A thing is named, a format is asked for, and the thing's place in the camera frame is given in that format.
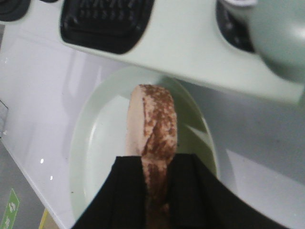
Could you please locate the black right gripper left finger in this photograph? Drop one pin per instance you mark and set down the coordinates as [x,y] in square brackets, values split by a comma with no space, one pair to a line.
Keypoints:
[120,202]

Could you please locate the green breakfast maker base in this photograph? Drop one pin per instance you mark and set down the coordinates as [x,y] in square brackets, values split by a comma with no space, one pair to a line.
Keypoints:
[181,39]

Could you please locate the light green round plate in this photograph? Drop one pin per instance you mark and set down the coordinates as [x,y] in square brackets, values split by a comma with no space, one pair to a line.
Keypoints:
[100,132]

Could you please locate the bread slice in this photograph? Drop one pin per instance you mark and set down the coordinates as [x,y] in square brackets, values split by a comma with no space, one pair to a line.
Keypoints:
[152,135]

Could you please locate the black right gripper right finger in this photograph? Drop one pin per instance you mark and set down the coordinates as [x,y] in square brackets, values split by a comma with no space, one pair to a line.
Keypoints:
[199,201]

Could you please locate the black round frying pan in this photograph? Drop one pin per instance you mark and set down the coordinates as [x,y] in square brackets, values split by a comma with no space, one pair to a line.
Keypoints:
[277,31]

